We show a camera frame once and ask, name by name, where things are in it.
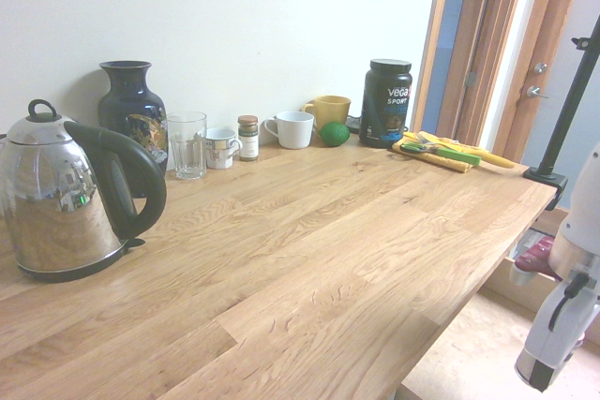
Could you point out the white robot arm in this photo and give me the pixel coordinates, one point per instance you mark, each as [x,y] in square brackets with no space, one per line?
[583,212]

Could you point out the yellow mug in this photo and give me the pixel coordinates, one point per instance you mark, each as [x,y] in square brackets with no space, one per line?
[330,107]

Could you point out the black protein powder tub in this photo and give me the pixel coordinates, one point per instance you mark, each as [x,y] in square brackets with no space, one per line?
[385,105]

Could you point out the yellow cloth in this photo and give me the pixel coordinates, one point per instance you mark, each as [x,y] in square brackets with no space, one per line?
[450,163]

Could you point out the stainless steel electric kettle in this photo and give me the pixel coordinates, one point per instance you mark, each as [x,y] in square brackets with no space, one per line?
[56,194]

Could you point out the seasoning jar with brown lid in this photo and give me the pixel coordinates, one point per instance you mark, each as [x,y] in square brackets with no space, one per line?
[248,140]

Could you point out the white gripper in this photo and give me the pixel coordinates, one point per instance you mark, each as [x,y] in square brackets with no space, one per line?
[553,344]

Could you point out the wooden door frame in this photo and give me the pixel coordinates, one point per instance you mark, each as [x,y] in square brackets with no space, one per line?
[473,20]

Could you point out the wooden door with blue panel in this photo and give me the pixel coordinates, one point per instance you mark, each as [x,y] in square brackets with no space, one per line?
[539,20]

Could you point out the green lime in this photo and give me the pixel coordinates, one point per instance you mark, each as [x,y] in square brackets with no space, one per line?
[334,134]

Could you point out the small patterned white cup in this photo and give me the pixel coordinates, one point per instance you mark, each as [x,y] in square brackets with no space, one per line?
[218,149]

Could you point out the metal door hinge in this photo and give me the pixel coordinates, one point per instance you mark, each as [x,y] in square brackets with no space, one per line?
[470,79]

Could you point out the black table clamp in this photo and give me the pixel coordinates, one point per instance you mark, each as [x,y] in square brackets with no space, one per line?
[546,182]

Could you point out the silver deadbolt lock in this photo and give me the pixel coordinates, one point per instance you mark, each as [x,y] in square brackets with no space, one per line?
[541,68]

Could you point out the plain white mug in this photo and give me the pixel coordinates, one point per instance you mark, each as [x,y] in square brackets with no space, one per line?
[294,130]

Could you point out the black stand pole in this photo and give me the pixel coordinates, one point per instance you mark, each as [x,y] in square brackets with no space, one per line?
[572,100]

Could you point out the dark blue painted vase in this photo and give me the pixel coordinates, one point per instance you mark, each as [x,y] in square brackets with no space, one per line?
[131,102]

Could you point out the clear drinking glass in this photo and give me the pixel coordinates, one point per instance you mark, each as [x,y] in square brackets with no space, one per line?
[187,147]

